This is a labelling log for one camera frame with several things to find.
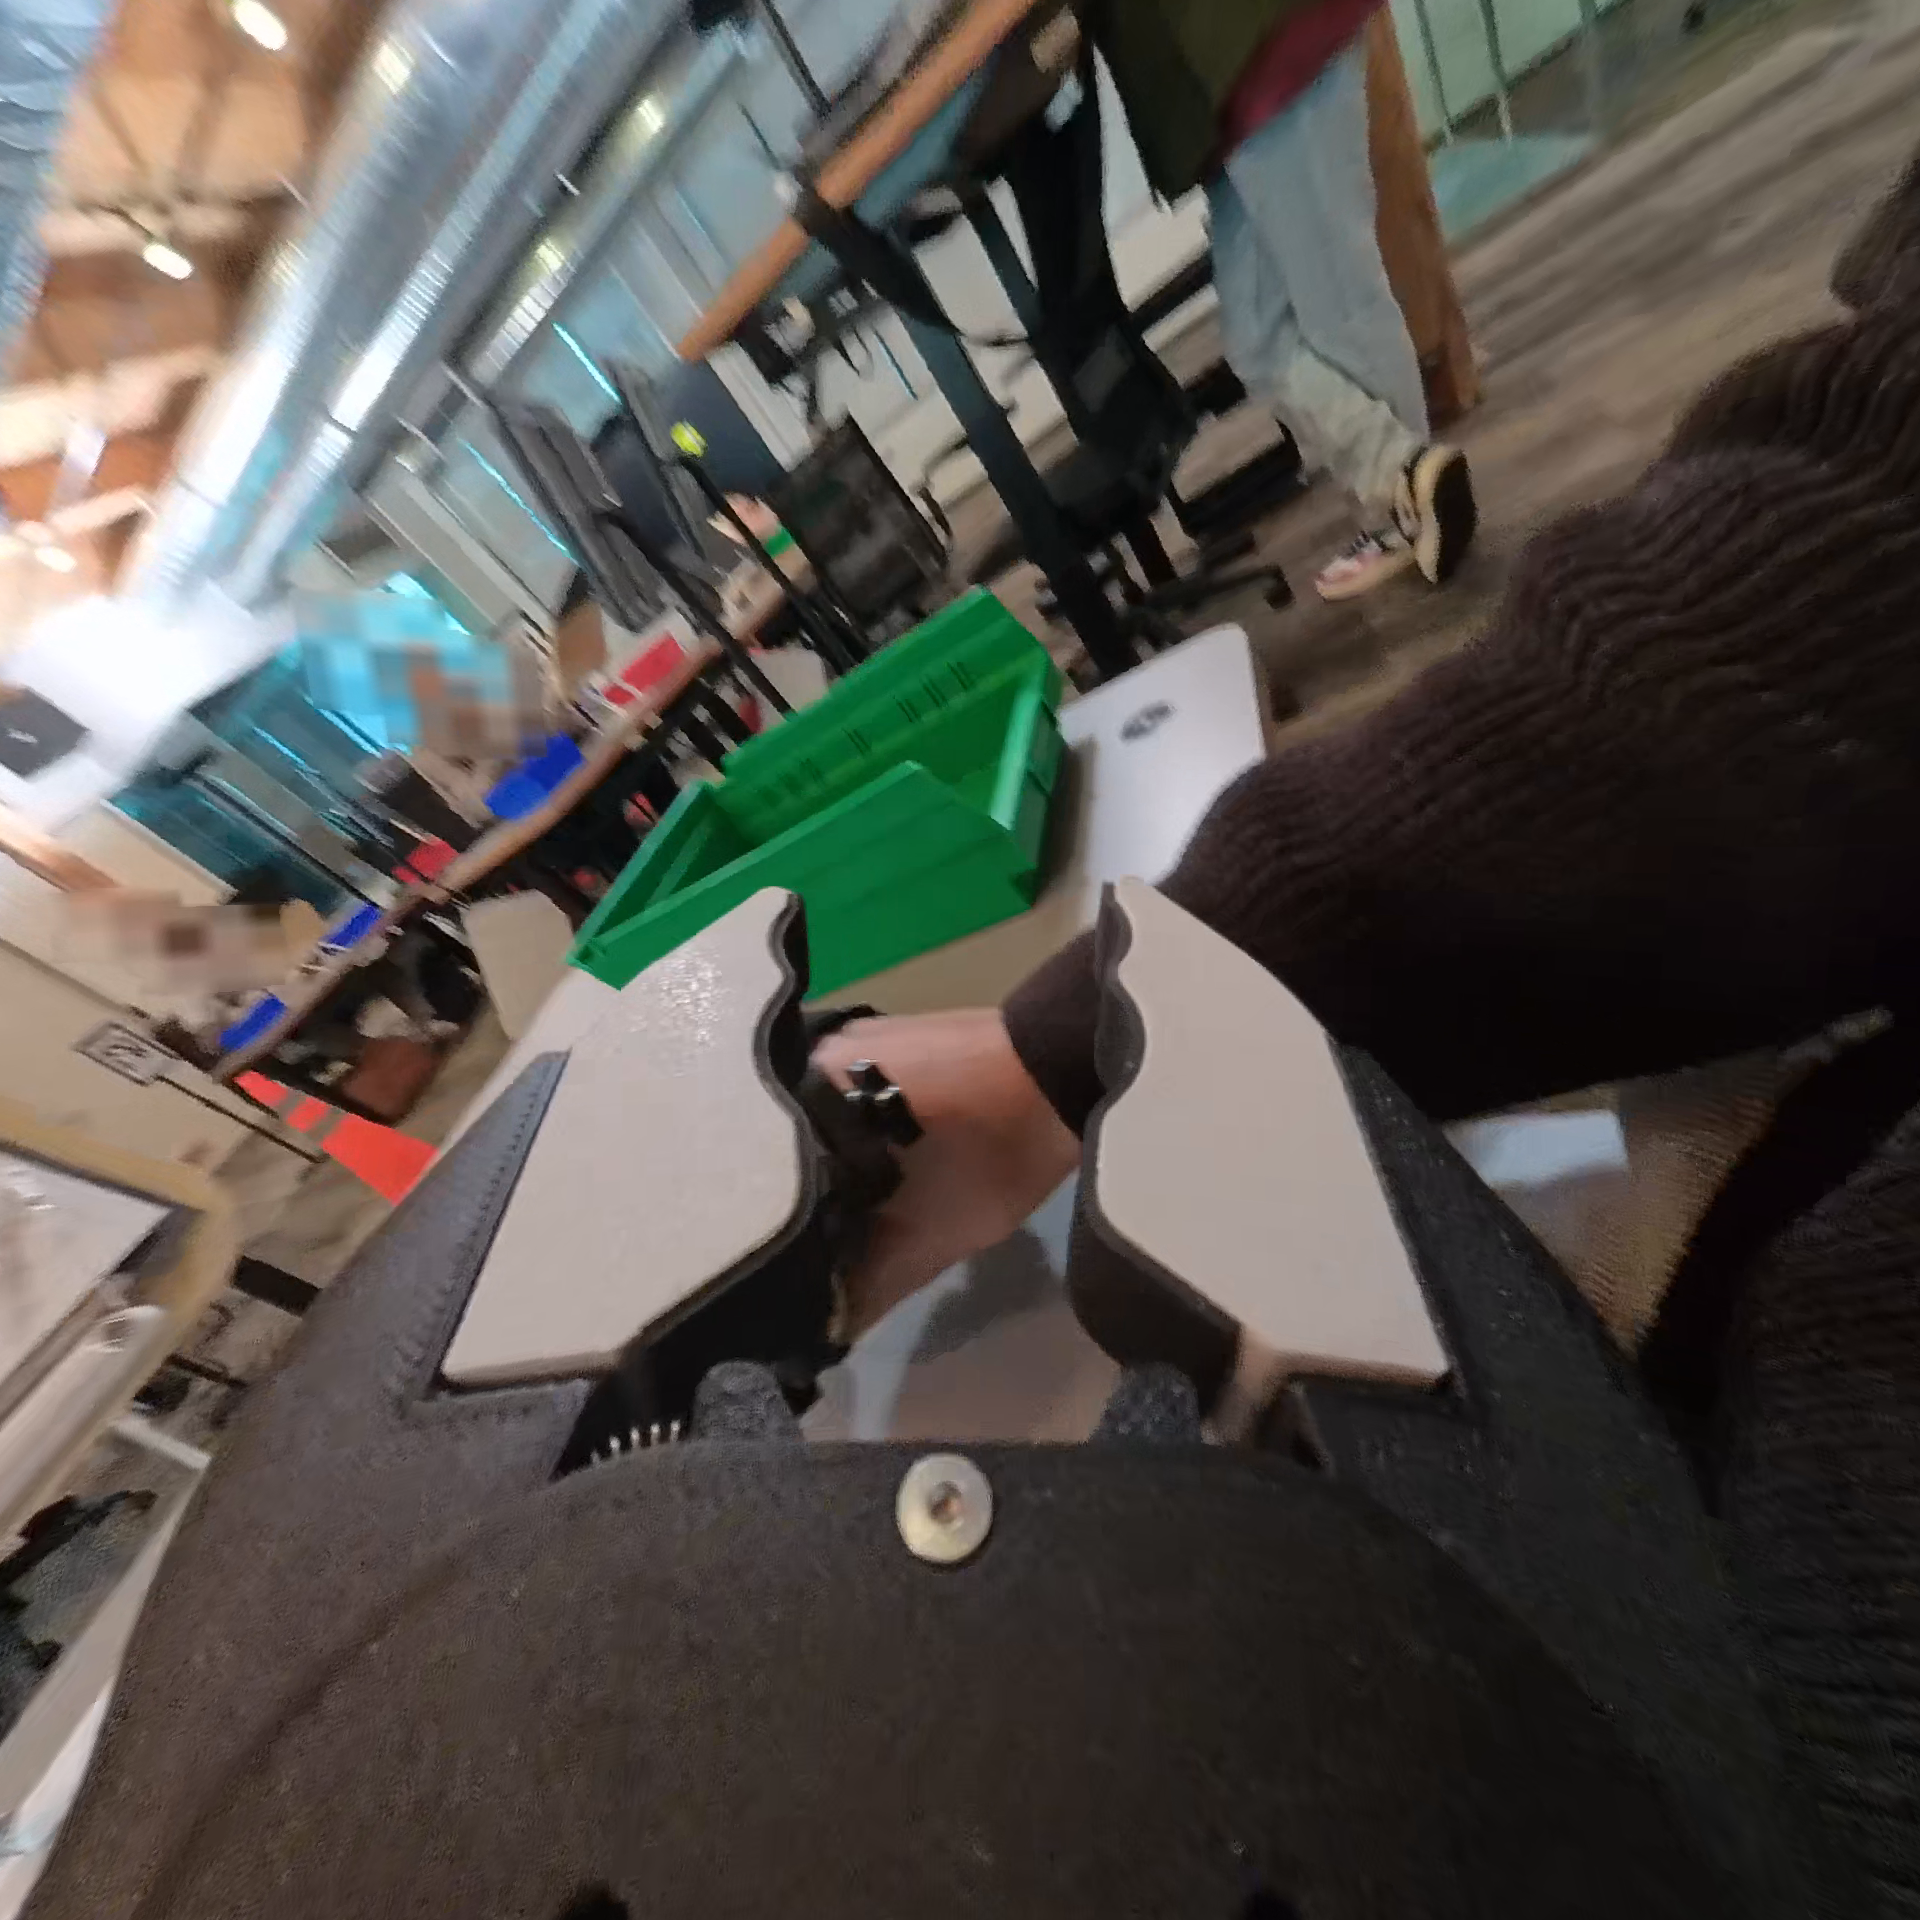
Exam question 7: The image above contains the long wooden table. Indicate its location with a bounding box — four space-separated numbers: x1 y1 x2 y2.
209 591 781 1082

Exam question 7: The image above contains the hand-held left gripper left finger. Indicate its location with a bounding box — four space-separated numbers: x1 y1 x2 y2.
439 885 832 1385

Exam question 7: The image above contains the blue plastic bin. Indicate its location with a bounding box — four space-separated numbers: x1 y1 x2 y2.
487 736 586 825

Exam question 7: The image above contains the silver ventilation duct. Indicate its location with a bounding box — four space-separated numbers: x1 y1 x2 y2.
157 0 632 603

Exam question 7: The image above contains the wood-edged standing desk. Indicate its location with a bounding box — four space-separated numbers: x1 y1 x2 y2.
674 0 1306 684

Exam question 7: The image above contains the black office chair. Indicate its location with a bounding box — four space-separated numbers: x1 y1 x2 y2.
1034 321 1299 609

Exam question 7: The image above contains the instruction board on white stand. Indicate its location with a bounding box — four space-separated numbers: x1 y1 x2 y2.
0 1102 242 1517

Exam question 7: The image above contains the black monitor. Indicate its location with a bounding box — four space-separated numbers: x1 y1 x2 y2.
495 360 721 633

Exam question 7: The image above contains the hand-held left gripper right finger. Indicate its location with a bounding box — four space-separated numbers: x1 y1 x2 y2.
1067 877 1457 1445

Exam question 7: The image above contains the grey desk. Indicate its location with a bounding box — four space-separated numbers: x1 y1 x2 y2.
441 622 1277 1445

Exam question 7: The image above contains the green plastic bin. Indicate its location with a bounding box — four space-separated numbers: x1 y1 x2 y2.
567 587 1069 1006

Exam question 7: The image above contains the person's right forearm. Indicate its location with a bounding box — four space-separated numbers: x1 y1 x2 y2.
1002 195 1920 1127

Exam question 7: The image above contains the black mesh chair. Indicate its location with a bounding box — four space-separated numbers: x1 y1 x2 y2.
764 421 950 633

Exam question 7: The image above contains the person's right hand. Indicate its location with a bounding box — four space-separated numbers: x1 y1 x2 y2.
852 1006 1084 1329

